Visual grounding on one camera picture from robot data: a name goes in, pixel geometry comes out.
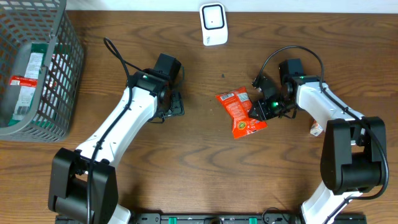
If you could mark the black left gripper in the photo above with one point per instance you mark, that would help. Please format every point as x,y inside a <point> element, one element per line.
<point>178,108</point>

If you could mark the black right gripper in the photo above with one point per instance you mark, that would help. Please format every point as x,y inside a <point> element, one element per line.
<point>262,111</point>

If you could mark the orange-red snack bag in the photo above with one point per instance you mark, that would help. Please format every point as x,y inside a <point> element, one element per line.
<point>238,104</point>

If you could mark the small orange white packet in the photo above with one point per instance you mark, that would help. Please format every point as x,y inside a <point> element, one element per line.
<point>316,129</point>

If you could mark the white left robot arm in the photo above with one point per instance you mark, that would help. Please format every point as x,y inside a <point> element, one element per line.
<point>83,183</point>

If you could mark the white barcode scanner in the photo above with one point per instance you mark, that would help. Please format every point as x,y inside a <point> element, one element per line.
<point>213,24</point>

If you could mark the green white packet in basket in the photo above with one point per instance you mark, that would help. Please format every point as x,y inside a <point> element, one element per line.
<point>28,84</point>

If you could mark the grey mesh plastic basket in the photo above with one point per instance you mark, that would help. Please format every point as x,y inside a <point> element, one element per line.
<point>24,23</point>

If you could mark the black mounting rail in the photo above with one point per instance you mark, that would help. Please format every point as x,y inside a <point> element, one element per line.
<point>155,218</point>

